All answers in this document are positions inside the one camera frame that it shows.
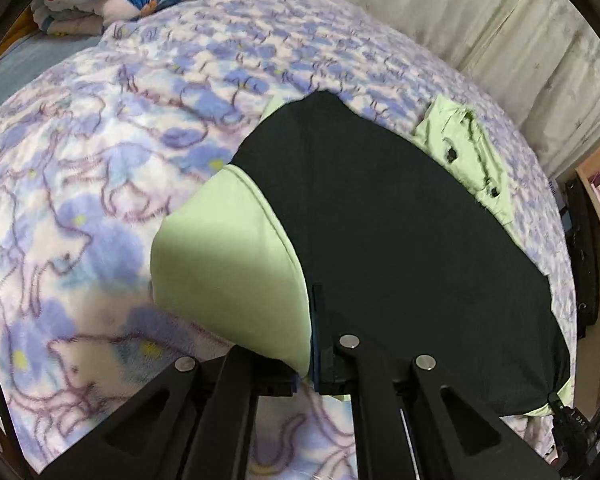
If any light green hooded jacket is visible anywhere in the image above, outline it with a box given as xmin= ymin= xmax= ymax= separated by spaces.
xmin=150 ymin=92 xmax=571 ymax=416

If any purple floral bed blanket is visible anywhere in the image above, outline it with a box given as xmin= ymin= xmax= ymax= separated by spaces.
xmin=0 ymin=0 xmax=577 ymax=469

